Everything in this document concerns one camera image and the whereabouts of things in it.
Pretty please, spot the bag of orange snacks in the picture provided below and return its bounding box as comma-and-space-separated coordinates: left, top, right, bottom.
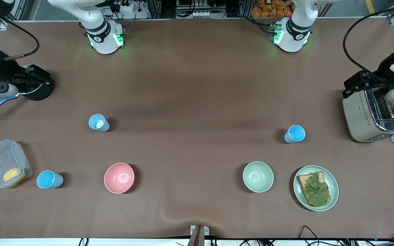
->
250, 0, 294, 18

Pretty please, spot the metal table clamp bracket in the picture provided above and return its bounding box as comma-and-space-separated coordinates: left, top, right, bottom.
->
187, 224, 210, 246

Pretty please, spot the black looped floor cable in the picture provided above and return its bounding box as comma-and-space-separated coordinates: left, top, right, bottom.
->
298, 225, 320, 246

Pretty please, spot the black saucepan blue handle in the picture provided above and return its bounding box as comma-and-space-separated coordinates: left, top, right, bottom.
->
0, 65, 55, 118

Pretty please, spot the orange round food piece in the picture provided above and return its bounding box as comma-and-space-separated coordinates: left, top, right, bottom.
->
3, 167, 26, 183

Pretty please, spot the beige chrome toaster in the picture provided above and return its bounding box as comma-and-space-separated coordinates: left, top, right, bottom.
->
342, 87, 394, 143

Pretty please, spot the pale green plate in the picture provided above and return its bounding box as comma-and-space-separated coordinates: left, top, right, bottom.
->
293, 165, 339, 212

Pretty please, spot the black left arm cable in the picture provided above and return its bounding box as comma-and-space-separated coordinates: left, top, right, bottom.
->
342, 3, 394, 86

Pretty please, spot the white power strip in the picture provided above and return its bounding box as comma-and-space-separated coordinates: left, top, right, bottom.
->
113, 0, 150, 20

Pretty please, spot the pink bowl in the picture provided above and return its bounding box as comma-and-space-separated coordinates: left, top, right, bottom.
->
104, 162, 135, 194

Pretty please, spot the green lettuce leaf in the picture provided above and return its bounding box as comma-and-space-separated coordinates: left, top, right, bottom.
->
303, 172, 330, 207

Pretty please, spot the blue plastic cup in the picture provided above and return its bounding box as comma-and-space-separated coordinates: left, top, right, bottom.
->
284, 125, 306, 144
88, 114, 110, 133
36, 170, 64, 189

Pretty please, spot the pale green bowl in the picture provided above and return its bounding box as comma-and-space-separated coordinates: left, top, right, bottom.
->
242, 161, 274, 193

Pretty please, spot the brown toast slice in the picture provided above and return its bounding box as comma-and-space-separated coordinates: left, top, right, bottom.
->
297, 172, 331, 207

